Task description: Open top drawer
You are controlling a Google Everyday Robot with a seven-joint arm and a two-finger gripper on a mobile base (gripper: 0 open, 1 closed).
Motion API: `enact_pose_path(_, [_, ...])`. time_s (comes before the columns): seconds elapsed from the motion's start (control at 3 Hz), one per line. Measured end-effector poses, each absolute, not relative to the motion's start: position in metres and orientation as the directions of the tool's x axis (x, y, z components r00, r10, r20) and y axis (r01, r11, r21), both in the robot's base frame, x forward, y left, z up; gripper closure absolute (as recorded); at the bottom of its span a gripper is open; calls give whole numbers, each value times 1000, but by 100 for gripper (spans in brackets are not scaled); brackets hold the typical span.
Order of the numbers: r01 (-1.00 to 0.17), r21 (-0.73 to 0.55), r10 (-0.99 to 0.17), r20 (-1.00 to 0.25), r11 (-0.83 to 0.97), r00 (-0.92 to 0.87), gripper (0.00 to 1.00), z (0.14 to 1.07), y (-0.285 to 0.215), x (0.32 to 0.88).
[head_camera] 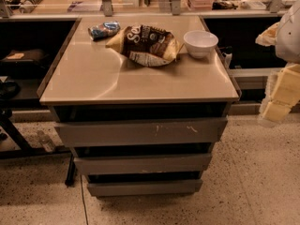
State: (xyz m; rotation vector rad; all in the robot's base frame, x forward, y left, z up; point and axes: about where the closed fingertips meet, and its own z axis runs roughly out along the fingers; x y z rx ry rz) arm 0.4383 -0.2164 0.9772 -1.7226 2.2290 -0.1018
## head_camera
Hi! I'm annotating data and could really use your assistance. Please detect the blue snack bag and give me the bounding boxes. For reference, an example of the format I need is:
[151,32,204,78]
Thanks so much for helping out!
[88,22,120,41]

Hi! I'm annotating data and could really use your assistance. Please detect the clear plastic bottle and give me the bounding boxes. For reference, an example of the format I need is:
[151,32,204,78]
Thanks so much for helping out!
[37,130,55,153]

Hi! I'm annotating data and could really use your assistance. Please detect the white bowl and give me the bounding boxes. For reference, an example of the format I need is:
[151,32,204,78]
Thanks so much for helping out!
[184,30,218,58]

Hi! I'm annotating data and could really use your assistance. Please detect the brown yellow chip bag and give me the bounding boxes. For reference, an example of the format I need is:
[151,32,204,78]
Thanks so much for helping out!
[106,24,182,68]

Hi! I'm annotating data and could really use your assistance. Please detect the grey bottom drawer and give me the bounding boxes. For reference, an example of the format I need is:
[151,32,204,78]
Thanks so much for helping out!
[87,179,203,197]

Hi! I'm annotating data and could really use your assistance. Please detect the grey top drawer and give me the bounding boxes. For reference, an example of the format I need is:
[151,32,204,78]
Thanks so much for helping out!
[55,117,227,147]

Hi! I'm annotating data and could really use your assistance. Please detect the grey middle drawer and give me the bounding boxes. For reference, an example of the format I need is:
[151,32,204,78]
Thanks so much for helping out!
[74,154,212,175]

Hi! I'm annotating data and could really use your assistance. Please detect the black floor cable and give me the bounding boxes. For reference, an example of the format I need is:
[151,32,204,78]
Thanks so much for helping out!
[80,175,90,225]

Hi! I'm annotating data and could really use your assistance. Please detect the grey drawer cabinet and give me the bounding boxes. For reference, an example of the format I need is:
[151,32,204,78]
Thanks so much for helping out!
[37,17,239,185]

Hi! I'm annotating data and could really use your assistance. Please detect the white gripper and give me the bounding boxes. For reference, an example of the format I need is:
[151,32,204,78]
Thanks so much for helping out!
[255,22,300,123]

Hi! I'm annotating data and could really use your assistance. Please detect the black bag on shelf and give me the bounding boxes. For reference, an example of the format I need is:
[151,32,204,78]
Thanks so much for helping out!
[0,49,51,79]

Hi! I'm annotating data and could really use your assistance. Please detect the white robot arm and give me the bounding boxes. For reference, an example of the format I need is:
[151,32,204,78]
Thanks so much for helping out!
[255,0,300,127]

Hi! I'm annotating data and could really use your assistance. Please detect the black headphones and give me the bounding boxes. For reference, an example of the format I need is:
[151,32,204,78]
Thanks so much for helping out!
[0,81,21,99]

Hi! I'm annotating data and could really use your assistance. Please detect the grey drawer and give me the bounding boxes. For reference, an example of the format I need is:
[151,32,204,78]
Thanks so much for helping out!
[87,179,203,197]
[74,154,212,175]
[55,117,227,147]

